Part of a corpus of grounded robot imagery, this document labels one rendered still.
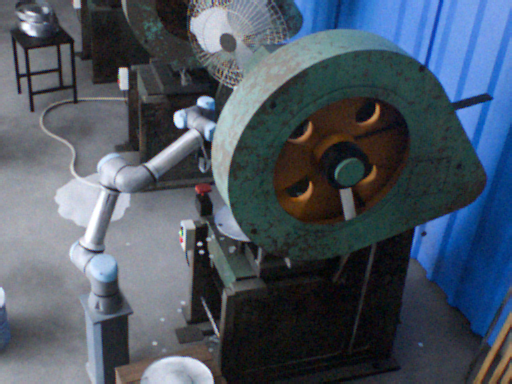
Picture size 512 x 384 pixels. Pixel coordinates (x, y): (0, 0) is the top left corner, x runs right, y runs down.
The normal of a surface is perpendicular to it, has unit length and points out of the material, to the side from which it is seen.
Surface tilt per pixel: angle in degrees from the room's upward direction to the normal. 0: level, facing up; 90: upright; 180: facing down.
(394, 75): 90
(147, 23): 90
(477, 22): 90
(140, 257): 0
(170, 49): 90
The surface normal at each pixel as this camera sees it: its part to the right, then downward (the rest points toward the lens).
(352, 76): 0.26, 0.55
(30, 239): 0.03, -0.83
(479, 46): -0.97, 0.12
